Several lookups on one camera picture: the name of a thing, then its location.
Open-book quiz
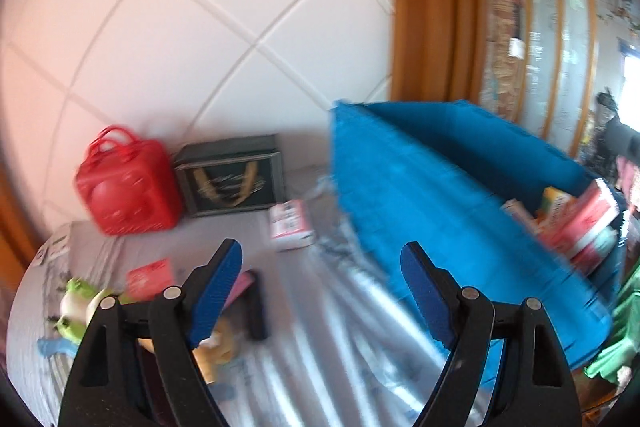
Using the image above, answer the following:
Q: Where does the black bar-shaped object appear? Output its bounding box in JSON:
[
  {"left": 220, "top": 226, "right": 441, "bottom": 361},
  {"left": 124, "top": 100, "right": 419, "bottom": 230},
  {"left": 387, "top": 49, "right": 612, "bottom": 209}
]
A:
[{"left": 244, "top": 269, "right": 269, "bottom": 341}]

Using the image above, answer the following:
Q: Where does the red flat packet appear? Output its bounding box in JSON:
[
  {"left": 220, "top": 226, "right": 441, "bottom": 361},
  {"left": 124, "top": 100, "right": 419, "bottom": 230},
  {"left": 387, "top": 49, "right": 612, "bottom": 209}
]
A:
[{"left": 125, "top": 258, "right": 173, "bottom": 303}]

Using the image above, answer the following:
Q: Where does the white label card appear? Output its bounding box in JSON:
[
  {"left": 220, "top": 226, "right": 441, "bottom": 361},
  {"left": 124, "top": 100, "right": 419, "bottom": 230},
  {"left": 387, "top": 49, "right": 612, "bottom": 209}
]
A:
[{"left": 35, "top": 231, "right": 72, "bottom": 266}]

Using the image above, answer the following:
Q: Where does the green frog toy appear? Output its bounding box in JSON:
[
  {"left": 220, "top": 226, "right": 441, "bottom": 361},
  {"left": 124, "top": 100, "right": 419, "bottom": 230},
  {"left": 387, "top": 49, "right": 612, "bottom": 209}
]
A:
[{"left": 56, "top": 277, "right": 119, "bottom": 341}]

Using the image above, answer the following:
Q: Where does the white red small carton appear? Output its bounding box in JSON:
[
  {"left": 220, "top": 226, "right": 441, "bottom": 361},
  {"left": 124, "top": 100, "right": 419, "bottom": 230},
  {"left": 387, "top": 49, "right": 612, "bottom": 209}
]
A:
[{"left": 501, "top": 199, "right": 538, "bottom": 233}]

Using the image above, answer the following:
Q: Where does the light blue plastic clip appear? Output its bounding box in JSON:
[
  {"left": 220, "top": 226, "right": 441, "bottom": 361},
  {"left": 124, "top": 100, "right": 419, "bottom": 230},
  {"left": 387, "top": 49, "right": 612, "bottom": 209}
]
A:
[{"left": 37, "top": 337, "right": 77, "bottom": 359}]

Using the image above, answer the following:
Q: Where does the printed cylindrical can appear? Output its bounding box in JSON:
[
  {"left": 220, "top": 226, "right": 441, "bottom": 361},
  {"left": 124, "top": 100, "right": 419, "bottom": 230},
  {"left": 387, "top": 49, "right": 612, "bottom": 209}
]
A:
[{"left": 481, "top": 0, "right": 527, "bottom": 118}]

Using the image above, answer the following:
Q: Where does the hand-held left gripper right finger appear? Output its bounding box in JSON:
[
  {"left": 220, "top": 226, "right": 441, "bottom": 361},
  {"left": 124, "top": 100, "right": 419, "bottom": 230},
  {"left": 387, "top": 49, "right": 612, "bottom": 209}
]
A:
[{"left": 401, "top": 242, "right": 583, "bottom": 427}]

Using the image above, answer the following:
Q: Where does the yellow green carton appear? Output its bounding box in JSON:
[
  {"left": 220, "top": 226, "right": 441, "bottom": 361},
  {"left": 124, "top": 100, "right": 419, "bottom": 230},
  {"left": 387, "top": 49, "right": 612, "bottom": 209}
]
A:
[{"left": 537, "top": 187, "right": 576, "bottom": 228}]

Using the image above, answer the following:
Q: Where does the yellow plush toy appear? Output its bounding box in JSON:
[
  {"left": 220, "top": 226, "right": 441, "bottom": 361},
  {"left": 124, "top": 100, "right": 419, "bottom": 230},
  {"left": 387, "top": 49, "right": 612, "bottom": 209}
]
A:
[{"left": 139, "top": 319, "right": 237, "bottom": 384}]

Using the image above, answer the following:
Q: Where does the white pink small box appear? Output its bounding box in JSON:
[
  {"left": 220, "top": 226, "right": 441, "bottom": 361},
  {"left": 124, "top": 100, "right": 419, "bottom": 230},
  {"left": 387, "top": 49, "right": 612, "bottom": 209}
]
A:
[{"left": 268, "top": 200, "right": 317, "bottom": 252}]

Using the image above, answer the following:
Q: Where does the wooden side panel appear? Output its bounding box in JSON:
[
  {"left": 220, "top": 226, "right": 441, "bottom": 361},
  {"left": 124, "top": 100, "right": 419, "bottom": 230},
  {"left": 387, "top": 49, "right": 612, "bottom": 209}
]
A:
[{"left": 0, "top": 167, "right": 46, "bottom": 290}]

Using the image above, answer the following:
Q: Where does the green cloth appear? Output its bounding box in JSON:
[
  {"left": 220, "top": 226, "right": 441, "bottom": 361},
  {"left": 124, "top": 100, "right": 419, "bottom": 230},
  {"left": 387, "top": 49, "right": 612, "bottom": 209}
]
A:
[{"left": 584, "top": 252, "right": 640, "bottom": 384}]

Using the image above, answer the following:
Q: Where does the dark green gift box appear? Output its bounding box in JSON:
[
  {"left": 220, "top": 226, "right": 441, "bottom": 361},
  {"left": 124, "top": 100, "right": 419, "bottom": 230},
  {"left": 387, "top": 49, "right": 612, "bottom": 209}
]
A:
[{"left": 173, "top": 134, "right": 287, "bottom": 218}]

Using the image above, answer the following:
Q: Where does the glass door with wooden bars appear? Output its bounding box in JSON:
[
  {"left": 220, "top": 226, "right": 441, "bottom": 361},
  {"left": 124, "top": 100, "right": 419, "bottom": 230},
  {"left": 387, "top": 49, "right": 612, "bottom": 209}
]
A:
[{"left": 479, "top": 0, "right": 603, "bottom": 158}]

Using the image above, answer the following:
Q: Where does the red plastic handbag case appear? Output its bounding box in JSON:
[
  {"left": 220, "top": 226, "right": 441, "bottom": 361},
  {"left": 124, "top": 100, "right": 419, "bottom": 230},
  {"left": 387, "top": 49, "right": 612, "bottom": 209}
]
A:
[{"left": 75, "top": 125, "right": 183, "bottom": 236}]

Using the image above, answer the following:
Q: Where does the blue fabric storage box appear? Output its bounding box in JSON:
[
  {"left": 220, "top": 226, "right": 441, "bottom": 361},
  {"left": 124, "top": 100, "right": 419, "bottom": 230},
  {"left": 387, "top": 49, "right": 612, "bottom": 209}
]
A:
[{"left": 330, "top": 99, "right": 628, "bottom": 370}]

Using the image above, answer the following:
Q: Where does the pink flat item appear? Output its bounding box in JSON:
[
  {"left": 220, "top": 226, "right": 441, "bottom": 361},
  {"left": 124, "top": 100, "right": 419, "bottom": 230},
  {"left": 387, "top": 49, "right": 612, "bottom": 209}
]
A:
[{"left": 225, "top": 272, "right": 256, "bottom": 308}]

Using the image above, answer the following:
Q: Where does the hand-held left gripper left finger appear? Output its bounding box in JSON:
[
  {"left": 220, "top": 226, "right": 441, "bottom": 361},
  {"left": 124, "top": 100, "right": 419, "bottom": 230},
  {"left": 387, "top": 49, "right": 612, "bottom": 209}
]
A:
[{"left": 57, "top": 238, "right": 244, "bottom": 427}]

